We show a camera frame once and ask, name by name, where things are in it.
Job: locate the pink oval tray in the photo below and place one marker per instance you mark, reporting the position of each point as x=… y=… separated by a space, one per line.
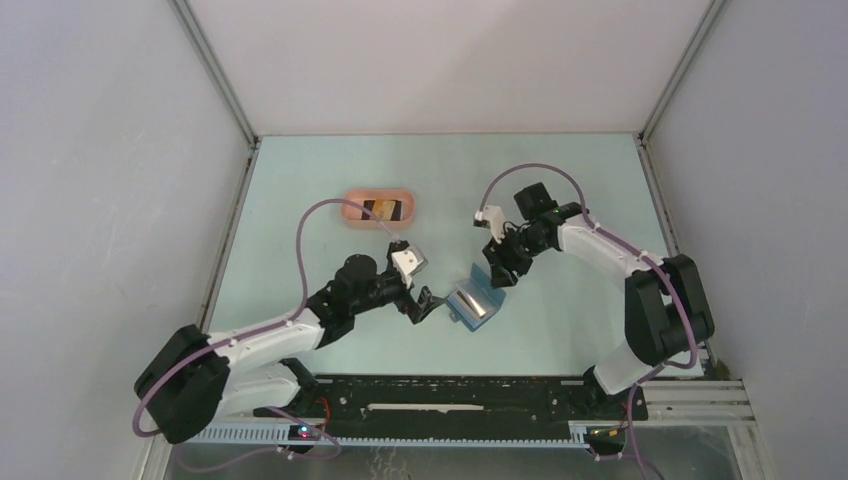
x=355 y=218

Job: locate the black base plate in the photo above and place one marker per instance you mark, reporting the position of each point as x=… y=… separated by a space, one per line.
x=409 y=425

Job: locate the controller board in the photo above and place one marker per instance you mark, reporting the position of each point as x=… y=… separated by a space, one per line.
x=605 y=435
x=303 y=433

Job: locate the gold credit card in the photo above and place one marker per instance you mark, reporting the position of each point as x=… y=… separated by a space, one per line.
x=475 y=305

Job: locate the left controller board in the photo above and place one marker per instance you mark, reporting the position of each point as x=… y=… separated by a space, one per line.
x=303 y=433

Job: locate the right controller board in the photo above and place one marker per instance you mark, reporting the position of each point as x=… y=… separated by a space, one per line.
x=605 y=435

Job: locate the aluminium front rail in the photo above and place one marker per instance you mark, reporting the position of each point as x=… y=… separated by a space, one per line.
x=696 y=404

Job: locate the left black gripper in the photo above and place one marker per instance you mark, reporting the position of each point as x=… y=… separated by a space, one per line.
x=411 y=307

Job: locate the blue card holder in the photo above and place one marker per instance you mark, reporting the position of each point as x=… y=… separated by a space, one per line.
x=479 y=280

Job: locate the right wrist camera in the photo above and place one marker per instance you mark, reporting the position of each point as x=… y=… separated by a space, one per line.
x=493 y=219

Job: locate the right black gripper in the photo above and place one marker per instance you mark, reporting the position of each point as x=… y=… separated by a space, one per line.
x=501 y=263

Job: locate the black credit card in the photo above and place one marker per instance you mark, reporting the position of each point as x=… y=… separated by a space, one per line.
x=387 y=210

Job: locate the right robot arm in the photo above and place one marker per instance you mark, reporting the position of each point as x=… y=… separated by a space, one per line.
x=665 y=306

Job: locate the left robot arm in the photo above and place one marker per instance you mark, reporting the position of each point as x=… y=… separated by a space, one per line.
x=196 y=377

